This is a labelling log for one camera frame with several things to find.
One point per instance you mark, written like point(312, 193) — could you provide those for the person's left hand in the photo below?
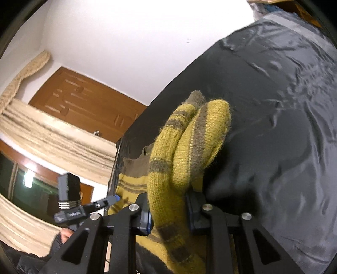
point(67, 234)

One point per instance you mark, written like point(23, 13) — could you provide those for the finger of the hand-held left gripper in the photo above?
point(104, 204)

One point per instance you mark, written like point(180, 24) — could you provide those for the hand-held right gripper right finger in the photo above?
point(193, 213)

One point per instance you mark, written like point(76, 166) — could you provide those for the beige striped curtain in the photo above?
point(52, 142)
point(21, 226)

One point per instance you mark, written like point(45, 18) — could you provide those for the person's left forearm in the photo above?
point(31, 263)

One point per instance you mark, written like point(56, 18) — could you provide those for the black bed sheet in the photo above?
point(263, 131)

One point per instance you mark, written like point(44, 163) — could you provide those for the brown wooden cabinet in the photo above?
point(306, 10)

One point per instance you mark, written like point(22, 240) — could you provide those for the yellow striped knit sweater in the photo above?
point(168, 163)

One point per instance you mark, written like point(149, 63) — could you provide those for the brown wooden door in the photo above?
point(87, 105)

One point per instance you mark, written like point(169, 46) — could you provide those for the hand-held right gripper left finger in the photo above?
point(146, 224)

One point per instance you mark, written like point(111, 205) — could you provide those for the clear blue plastic bag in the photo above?
point(267, 8)

